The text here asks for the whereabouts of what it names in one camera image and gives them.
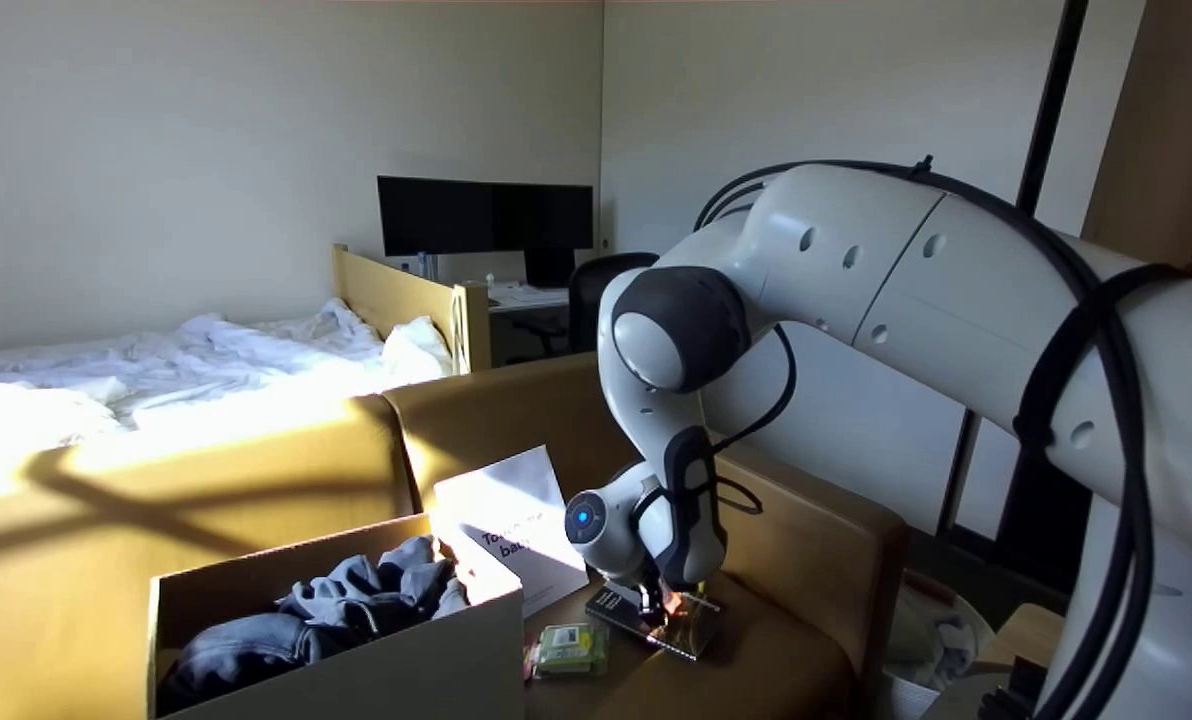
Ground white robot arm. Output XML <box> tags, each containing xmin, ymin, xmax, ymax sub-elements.
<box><xmin>565</xmin><ymin>161</ymin><xmax>1192</xmax><ymax>720</ymax></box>

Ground dark clothes in box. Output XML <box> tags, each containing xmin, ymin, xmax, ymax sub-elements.
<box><xmin>154</xmin><ymin>534</ymin><xmax>467</xmax><ymax>710</ymax></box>

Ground black office chair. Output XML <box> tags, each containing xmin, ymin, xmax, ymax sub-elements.
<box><xmin>567</xmin><ymin>251</ymin><xmax>657</xmax><ymax>351</ymax></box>

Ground tan leather sofa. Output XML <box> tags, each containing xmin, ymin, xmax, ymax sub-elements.
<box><xmin>0</xmin><ymin>356</ymin><xmax>903</xmax><ymax>720</ymax></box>

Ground black monitor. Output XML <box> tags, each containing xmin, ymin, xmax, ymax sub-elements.
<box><xmin>377</xmin><ymin>176</ymin><xmax>592</xmax><ymax>287</ymax></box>

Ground black Bloomberg spiral notebook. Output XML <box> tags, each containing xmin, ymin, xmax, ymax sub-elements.
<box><xmin>582</xmin><ymin>587</ymin><xmax>665</xmax><ymax>640</ymax></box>

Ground wooden desk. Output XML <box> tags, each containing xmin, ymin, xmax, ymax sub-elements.
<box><xmin>487</xmin><ymin>284</ymin><xmax>567</xmax><ymax>364</ymax></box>

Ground white cardboard box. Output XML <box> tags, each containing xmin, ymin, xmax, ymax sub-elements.
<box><xmin>149</xmin><ymin>448</ymin><xmax>586</xmax><ymax>720</ymax></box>

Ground black cable bundle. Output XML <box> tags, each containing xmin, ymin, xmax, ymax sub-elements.
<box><xmin>688</xmin><ymin>154</ymin><xmax>1192</xmax><ymax>720</ymax></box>

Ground bed with white bedding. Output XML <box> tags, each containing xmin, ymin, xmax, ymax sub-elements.
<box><xmin>0</xmin><ymin>248</ymin><xmax>487</xmax><ymax>496</ymax></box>

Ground green white packet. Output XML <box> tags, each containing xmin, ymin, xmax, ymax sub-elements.
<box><xmin>525</xmin><ymin>618</ymin><xmax>608</xmax><ymax>681</ymax></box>

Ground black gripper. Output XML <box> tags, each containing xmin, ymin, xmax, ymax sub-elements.
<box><xmin>608</xmin><ymin>566</ymin><xmax>703</xmax><ymax>616</ymax></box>

